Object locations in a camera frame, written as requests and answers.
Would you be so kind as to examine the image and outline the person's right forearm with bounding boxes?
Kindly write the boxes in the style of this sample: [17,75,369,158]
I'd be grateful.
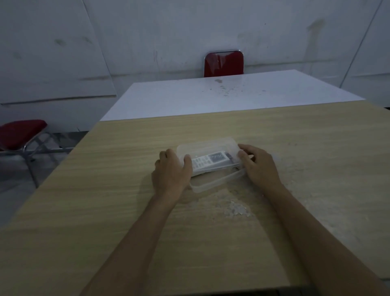
[261,184,390,296]

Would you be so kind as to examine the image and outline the person's left hand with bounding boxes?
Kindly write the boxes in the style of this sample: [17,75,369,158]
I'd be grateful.
[151,149,193,202]

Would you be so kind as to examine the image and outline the grey remote control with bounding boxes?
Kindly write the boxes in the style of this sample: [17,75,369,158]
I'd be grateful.
[191,151,241,177]

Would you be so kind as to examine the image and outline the person's left forearm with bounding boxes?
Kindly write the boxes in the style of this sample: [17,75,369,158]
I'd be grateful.
[80,195,184,296]

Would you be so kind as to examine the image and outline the clear plastic container lid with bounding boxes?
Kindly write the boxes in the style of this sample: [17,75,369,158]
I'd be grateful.
[176,137,242,177]

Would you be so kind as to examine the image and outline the red chair with metal frame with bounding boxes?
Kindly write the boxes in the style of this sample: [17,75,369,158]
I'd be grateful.
[0,119,74,188]
[203,50,245,78]

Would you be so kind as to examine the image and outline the person's right hand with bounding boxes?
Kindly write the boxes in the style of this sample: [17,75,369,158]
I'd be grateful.
[237,144,284,196]

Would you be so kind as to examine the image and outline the clear plastic container base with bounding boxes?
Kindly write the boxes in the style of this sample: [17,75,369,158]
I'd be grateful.
[190,165,248,194]

